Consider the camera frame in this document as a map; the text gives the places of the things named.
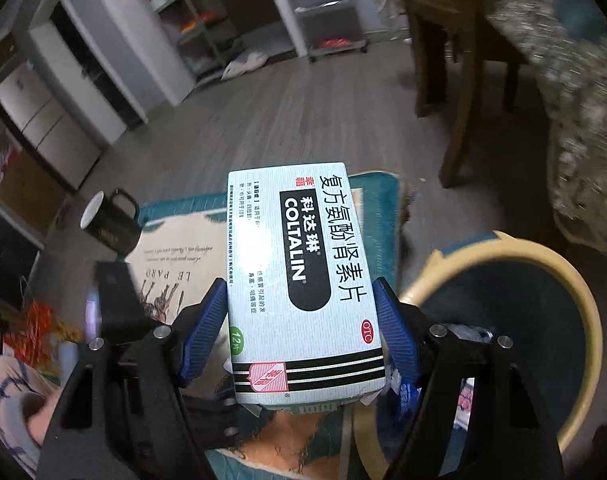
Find teal and beige printed mat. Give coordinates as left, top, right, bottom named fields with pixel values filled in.
left=142, top=171, right=407, bottom=479

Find white slippers on floor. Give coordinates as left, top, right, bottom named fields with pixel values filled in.
left=221, top=51, right=269, bottom=80

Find wooden dining chair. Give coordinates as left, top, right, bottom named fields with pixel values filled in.
left=402, top=0, right=527, bottom=188

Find grey plastic drawer cart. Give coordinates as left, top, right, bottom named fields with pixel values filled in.
left=288, top=0, right=369, bottom=63

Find lace embroidered tablecloth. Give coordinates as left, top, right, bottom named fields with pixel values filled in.
left=485, top=0, right=607, bottom=255

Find orange snack package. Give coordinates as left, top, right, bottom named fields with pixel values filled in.
left=2, top=300, right=83, bottom=377

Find yellow rimmed teal trash bin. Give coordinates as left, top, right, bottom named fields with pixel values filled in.
left=353, top=231, right=603, bottom=479

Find white cabinet drawers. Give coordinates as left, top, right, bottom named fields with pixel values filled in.
left=0, top=62, right=101, bottom=190

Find trash pile inside bin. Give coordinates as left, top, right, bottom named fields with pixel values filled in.
left=377, top=323, right=493, bottom=432

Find person's left hand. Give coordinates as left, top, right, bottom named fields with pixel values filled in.
left=27, top=389, right=62, bottom=446

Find black mug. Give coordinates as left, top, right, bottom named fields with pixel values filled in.
left=79, top=188, right=142, bottom=257

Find metal wire shelving rack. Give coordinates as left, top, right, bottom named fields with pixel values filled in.
left=146, top=0, right=244, bottom=87

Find white Coltalin medicine box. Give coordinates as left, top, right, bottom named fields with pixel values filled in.
left=226, top=162, right=386, bottom=410

